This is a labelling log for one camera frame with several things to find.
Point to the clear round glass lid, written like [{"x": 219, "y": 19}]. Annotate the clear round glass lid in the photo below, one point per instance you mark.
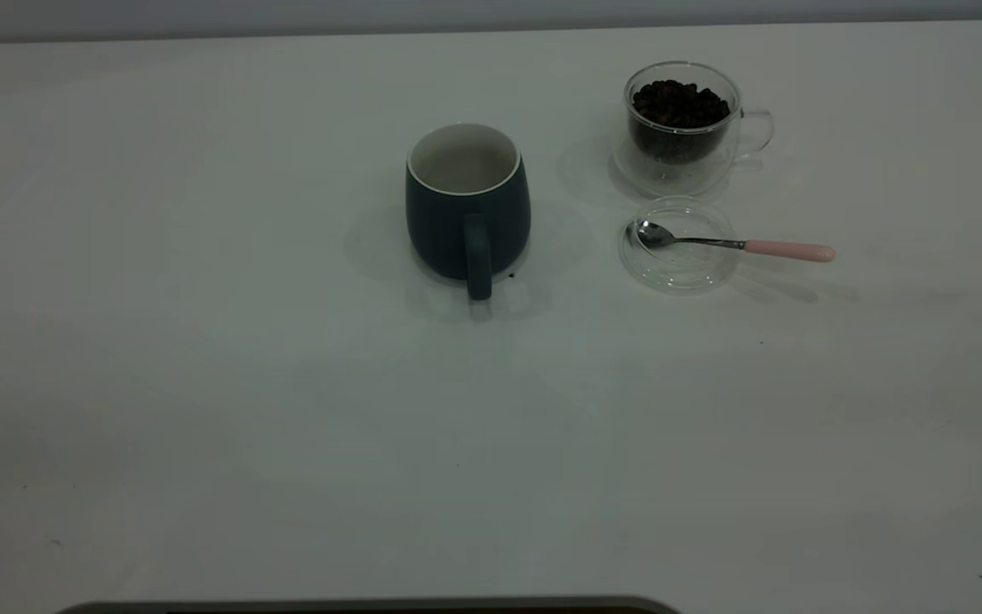
[{"x": 683, "y": 273}]

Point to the dark coffee beans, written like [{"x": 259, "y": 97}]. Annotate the dark coffee beans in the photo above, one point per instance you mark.
[{"x": 678, "y": 107}]

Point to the dark grey ceramic mug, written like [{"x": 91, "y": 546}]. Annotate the dark grey ceramic mug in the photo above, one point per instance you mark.
[{"x": 440, "y": 230}]

